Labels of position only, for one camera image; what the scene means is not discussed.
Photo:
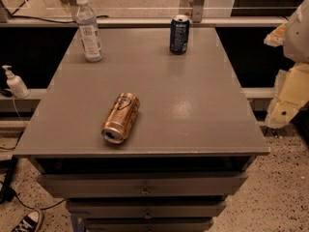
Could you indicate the middle grey drawer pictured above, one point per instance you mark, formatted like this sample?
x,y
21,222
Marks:
x,y
147,209

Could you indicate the top grey drawer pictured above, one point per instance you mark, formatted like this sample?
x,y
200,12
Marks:
x,y
143,184

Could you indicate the grey drawer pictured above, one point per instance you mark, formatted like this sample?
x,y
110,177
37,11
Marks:
x,y
149,225
143,184
147,209

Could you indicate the white pump dispenser bottle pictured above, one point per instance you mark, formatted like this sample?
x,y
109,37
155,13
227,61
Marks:
x,y
15,82

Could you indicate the black and white sneaker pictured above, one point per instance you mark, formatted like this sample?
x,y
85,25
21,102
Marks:
x,y
32,222

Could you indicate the bottom grey drawer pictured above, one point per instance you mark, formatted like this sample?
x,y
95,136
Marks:
x,y
149,225

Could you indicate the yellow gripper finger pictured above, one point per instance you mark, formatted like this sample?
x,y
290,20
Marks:
x,y
280,114

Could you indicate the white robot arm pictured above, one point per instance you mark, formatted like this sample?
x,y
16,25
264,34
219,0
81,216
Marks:
x,y
293,35

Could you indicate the metal frame post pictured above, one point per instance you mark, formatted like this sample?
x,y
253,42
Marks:
x,y
197,10

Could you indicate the clear plastic water bottle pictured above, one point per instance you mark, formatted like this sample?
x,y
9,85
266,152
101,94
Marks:
x,y
89,33

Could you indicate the dark blue soda can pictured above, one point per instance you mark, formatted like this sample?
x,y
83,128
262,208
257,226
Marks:
x,y
179,33

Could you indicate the grey drawer cabinet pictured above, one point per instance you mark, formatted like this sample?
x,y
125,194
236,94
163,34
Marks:
x,y
193,115

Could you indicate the gold soda can lying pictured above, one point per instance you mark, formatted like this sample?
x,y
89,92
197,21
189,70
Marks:
x,y
117,126

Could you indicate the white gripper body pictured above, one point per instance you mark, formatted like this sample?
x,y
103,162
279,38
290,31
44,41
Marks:
x,y
297,38

